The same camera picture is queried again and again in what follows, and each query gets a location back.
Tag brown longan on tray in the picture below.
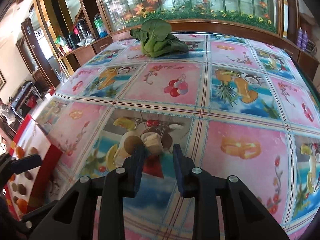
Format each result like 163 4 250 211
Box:
17 184 27 196

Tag flower bamboo glass panel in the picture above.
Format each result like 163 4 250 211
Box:
101 0 278 33

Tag red jujube date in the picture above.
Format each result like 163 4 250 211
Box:
24 171 33 180

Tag green bok choy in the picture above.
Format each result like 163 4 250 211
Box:
130 19 189 58

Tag black thermos jug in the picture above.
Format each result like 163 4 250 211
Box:
75 18 93 44

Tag purple bottles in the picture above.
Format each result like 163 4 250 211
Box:
296 27 308 51

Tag red-bordered white tray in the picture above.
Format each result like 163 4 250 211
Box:
4 115 62 220

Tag pale sugarcane piece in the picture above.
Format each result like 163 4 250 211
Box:
141 132 163 155

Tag person in dark coat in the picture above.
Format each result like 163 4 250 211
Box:
0 99 16 125

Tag orange mandarin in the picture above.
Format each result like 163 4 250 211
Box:
16 198 28 214
15 146 25 159

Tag brown longan fruit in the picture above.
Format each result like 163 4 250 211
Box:
124 135 143 155

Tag white sugarcane piece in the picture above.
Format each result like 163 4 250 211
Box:
113 131 137 167

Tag green plastic bottle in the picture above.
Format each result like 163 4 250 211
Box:
93 14 107 38

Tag fruit-pattern pink tablecloth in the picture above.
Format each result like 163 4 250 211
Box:
36 33 319 239

